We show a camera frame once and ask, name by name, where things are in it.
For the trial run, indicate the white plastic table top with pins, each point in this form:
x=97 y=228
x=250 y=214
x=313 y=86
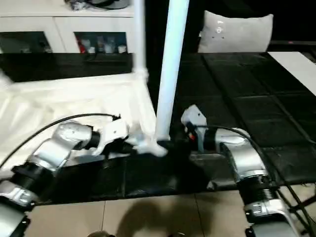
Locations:
x=61 y=98

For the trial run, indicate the white plastic table leg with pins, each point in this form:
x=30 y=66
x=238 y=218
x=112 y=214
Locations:
x=172 y=61
x=140 y=37
x=3 y=79

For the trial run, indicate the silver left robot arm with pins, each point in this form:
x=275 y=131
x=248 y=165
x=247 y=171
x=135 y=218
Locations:
x=54 y=148

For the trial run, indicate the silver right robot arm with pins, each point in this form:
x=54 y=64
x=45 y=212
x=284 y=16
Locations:
x=247 y=158

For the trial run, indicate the black work mat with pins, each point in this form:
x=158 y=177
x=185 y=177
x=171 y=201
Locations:
x=259 y=98

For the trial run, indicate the small white jar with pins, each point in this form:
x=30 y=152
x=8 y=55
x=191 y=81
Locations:
x=121 y=49
x=108 y=48
x=91 y=50

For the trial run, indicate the red packet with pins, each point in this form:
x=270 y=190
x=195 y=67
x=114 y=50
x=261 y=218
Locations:
x=82 y=47

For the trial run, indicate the grey cushion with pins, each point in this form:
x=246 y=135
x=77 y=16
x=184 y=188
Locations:
x=234 y=32

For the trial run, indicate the black cabinet with gold label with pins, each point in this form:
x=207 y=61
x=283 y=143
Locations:
x=155 y=24

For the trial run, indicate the white flat board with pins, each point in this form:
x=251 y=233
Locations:
x=296 y=66

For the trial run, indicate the black floor stand bar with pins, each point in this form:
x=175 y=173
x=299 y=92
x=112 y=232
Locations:
x=303 y=203

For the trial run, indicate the black round helmet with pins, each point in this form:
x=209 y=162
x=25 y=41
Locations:
x=111 y=3

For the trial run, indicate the white sideboard cabinet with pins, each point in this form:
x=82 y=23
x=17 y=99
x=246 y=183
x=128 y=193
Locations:
x=37 y=24

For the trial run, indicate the black crumpled bundle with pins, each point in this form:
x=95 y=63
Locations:
x=75 y=5

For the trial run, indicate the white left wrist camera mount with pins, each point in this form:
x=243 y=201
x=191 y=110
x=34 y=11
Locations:
x=114 y=133

